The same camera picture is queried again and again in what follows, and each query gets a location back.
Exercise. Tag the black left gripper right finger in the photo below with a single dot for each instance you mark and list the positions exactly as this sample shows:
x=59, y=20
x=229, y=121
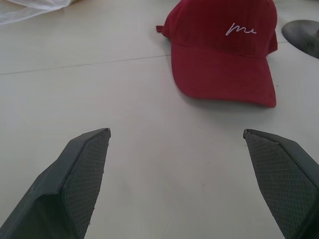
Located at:
x=281, y=179

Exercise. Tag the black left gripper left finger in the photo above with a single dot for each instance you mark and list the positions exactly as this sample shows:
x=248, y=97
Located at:
x=62, y=189

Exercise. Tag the dark round object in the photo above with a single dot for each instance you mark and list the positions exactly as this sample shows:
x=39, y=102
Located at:
x=302, y=36

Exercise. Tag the red baseball cap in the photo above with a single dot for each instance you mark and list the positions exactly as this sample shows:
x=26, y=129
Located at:
x=219, y=54

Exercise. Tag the clear plastic bag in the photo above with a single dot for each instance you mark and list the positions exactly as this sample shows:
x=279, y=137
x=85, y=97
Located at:
x=27, y=8

